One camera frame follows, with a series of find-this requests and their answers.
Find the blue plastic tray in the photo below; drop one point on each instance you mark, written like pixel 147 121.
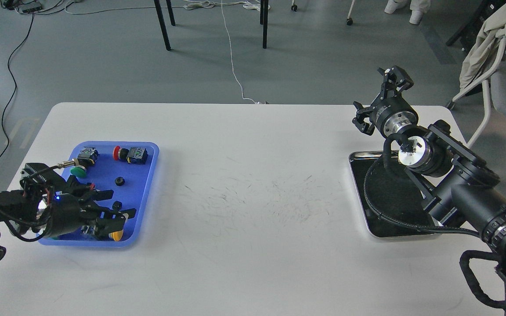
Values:
pixel 134 193

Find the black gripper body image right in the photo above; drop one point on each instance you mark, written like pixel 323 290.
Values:
pixel 392 114

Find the black table leg left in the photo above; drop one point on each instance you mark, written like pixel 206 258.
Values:
pixel 162 22

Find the black table leg right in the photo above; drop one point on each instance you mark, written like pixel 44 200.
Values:
pixel 264 8

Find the yellow mushroom push button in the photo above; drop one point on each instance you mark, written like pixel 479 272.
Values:
pixel 90 233

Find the black table leg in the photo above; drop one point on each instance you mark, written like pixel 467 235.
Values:
pixel 264 8
pixel 162 22

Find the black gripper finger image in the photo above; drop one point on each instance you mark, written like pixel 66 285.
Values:
pixel 85 192
pixel 362 119
pixel 394 81
pixel 113 221

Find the silver metal tray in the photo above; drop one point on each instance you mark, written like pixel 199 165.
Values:
pixel 392 197

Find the green push button switch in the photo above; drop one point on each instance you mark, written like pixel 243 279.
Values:
pixel 87 158

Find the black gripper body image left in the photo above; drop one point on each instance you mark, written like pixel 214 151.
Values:
pixel 67 216

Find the beige cloth on chair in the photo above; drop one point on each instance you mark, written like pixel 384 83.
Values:
pixel 486 42

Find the red push button switch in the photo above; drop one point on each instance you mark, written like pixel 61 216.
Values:
pixel 133 155

